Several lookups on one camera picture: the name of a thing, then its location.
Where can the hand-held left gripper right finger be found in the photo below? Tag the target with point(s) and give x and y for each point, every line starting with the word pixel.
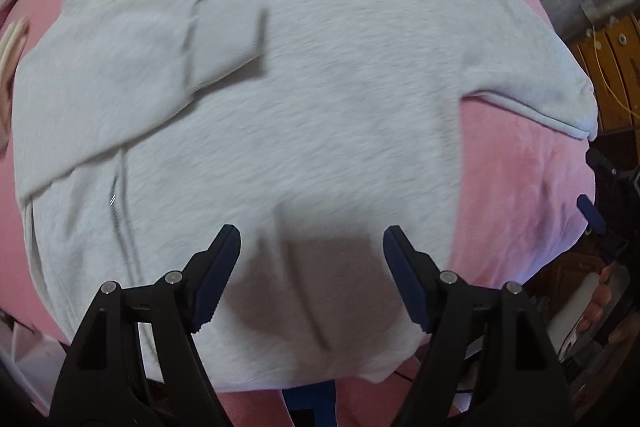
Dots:
pixel 406 274

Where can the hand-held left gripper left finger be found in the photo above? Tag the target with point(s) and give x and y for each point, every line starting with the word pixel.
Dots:
pixel 220 272

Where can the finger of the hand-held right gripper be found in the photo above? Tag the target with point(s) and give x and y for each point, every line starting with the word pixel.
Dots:
pixel 590 212
pixel 602 164

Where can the light grey hoodie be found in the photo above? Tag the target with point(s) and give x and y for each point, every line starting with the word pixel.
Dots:
pixel 300 107

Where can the person's right hand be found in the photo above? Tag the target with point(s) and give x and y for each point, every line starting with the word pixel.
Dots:
pixel 602 297

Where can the pink bed sheet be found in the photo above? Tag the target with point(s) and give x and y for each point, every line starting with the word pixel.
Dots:
pixel 510 187

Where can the orange slatted wooden cabinet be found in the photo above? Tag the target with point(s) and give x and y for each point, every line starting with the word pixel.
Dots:
pixel 612 72

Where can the white container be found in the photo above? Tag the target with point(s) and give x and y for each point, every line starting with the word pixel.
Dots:
pixel 570 317

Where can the blue stool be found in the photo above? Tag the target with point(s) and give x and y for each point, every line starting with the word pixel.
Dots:
pixel 312 402

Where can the white box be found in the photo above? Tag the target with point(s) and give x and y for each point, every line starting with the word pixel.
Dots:
pixel 30 352

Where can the folded cream garment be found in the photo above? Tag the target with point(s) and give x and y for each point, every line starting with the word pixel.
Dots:
pixel 10 72

